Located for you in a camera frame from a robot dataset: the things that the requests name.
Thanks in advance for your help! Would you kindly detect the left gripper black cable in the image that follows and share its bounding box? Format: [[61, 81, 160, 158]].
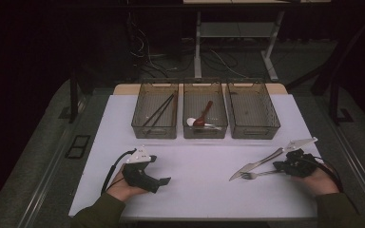
[[100, 147, 138, 196]]

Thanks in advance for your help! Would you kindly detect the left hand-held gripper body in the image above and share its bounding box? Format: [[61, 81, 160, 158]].
[[122, 144, 161, 194]]

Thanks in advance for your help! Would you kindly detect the black metal stand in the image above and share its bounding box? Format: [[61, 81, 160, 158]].
[[58, 67, 88, 124], [327, 72, 355, 125]]

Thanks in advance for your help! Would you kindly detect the white table mat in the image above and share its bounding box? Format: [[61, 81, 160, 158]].
[[68, 93, 341, 221]]

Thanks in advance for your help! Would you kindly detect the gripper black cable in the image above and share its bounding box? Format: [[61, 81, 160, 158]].
[[310, 155, 361, 217], [100, 147, 138, 196]]

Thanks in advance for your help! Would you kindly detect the white metal desk frame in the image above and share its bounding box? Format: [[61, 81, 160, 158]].
[[182, 0, 332, 83]]

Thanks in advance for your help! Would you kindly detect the white ceramic spoon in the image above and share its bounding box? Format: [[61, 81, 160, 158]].
[[186, 117, 223, 131]]

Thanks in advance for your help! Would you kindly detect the brown wooden spoon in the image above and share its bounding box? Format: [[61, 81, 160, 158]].
[[192, 100, 214, 127]]

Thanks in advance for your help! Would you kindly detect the black chopstick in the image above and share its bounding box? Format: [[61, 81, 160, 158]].
[[144, 95, 176, 135], [142, 93, 175, 127]]

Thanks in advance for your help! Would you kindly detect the black floor cable bundle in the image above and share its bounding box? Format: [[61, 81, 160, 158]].
[[126, 12, 251, 80]]

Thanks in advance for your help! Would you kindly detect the smoky clear plastic bin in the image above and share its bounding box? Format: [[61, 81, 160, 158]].
[[225, 81, 281, 141], [182, 80, 229, 140], [131, 81, 180, 140]]

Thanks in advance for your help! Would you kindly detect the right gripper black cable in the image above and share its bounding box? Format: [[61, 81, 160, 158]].
[[310, 155, 361, 217]]

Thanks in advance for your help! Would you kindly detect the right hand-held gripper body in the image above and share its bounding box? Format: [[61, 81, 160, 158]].
[[283, 136, 318, 179]]

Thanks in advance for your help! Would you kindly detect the black slanted beam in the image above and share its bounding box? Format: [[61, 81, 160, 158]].
[[285, 13, 365, 96]]

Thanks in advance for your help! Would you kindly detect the person's right hand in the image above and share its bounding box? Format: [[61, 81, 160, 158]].
[[293, 165, 340, 197]]

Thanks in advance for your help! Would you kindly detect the metal fork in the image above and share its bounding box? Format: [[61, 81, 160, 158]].
[[240, 169, 280, 181]]

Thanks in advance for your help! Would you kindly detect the person's left hand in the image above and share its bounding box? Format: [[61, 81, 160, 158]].
[[106, 167, 146, 203]]

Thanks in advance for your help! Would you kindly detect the metal floor rail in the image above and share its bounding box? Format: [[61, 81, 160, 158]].
[[17, 126, 75, 228], [329, 123, 365, 218]]

